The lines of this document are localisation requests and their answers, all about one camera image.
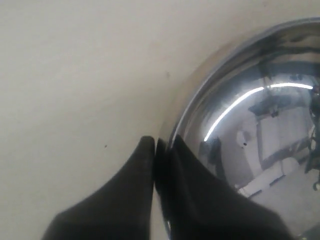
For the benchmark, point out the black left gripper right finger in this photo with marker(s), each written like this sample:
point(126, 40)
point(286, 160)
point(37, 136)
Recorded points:
point(205, 207)

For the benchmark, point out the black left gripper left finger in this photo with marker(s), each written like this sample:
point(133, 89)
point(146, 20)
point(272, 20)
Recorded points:
point(119, 210)

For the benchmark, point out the large plain steel bowl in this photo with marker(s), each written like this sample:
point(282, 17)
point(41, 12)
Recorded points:
point(251, 114)

